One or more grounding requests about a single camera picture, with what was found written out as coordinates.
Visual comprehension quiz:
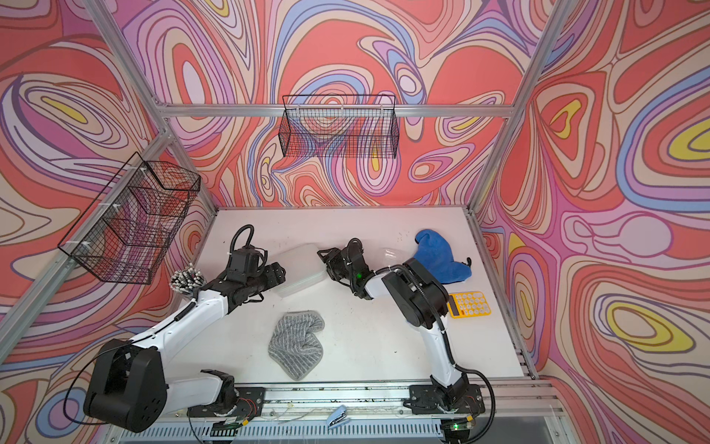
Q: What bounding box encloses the small clear box base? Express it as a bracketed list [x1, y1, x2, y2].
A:
[373, 247, 412, 268]

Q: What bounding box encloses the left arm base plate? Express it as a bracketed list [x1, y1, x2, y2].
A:
[187, 387, 266, 419]

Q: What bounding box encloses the wall wire basket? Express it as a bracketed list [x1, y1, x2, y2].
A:
[57, 153, 202, 285]
[278, 94, 399, 159]

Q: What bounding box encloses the cup of pens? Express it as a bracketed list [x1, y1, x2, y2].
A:
[169, 264, 206, 296]

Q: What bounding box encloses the back wall wire basket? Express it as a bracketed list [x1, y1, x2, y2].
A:
[278, 94, 399, 159]

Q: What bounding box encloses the left wall wire basket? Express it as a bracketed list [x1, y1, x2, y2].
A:
[57, 153, 202, 285]

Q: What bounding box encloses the blue binder clip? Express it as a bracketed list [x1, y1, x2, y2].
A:
[327, 405, 351, 429]

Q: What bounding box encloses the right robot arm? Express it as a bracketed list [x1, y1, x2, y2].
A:
[317, 238, 470, 410]

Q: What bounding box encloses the grey striped cloth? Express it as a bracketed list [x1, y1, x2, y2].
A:
[268, 311, 325, 381]

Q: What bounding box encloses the blue microfiber cloth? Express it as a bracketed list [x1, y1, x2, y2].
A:
[413, 229, 473, 284]

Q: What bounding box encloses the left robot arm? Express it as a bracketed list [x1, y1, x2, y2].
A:
[82, 249, 287, 432]

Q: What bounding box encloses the large clear lunch box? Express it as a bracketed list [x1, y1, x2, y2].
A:
[272, 243, 327, 298]

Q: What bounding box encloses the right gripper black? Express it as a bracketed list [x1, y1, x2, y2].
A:
[317, 247, 357, 283]

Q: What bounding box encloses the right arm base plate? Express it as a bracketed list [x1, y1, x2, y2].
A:
[402, 385, 486, 417]

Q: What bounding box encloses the yellow perforated tray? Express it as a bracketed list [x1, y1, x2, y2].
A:
[447, 292, 492, 318]

